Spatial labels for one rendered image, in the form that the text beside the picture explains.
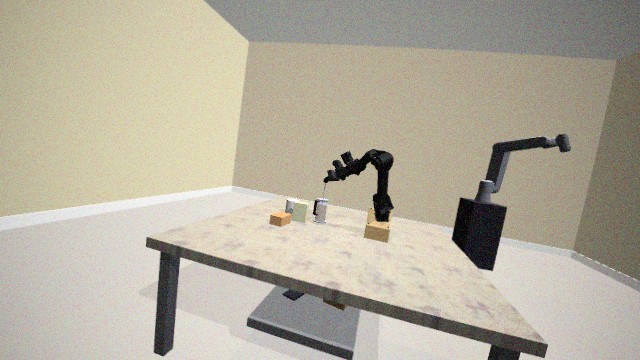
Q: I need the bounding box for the white cylinder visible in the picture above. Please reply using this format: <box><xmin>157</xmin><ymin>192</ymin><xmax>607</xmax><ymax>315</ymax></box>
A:
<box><xmin>285</xmin><ymin>199</ymin><xmax>299</xmax><ymax>214</ymax></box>

